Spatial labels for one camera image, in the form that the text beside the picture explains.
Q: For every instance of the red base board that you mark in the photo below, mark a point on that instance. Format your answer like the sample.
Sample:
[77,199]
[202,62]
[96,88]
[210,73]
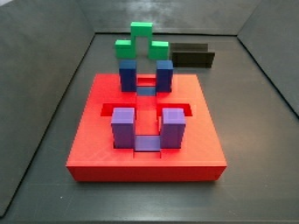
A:
[97,161]

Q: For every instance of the purple U block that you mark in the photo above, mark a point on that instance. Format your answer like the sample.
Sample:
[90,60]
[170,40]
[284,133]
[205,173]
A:
[169,139]

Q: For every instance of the dark blue U block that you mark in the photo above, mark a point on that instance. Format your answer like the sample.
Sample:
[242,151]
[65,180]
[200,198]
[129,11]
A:
[146,86]

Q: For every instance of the green arch block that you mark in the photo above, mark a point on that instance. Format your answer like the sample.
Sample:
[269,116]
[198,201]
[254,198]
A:
[142,30]

